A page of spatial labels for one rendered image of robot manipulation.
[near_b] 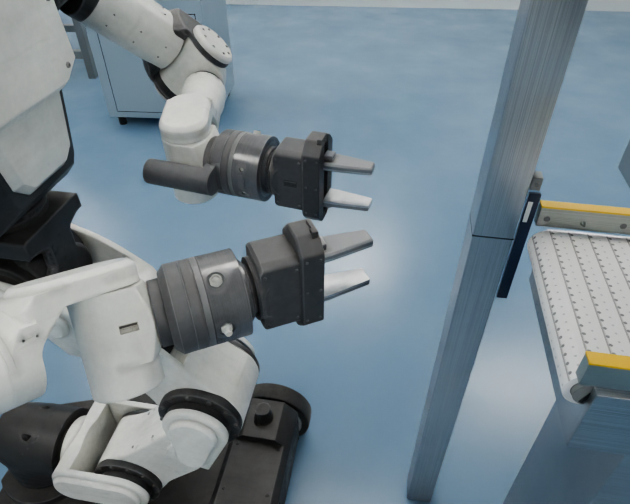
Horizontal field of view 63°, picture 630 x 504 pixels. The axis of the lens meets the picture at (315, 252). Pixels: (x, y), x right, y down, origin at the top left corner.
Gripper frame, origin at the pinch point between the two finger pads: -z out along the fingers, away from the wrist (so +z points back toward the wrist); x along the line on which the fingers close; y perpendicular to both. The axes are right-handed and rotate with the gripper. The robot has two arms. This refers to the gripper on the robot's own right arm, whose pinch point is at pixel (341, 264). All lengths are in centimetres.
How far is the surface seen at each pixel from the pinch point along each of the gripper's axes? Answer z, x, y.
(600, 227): -39.9, 7.1, -1.3
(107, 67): 19, 62, -259
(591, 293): -30.2, 8.3, 7.5
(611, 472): -31.4, 30.6, 19.9
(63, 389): 55, 97, -80
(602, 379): -20.2, 6.7, 18.4
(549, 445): -39, 49, 7
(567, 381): -19.4, 9.9, 15.9
